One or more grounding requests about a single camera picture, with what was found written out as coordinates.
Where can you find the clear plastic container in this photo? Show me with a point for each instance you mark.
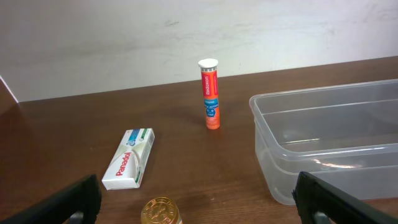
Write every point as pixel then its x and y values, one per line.
pixel 345 135

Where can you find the white Panadol box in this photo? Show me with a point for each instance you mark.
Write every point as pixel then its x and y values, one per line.
pixel 128 164

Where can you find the orange effervescent tablet tube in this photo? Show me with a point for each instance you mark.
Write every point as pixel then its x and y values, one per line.
pixel 209 79

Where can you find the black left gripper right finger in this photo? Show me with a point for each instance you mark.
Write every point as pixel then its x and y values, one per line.
pixel 320 202

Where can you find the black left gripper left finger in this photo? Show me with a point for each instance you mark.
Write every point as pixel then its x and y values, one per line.
pixel 80 202

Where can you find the small jar gold lid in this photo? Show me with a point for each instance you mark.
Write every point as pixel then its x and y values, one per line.
pixel 161 210

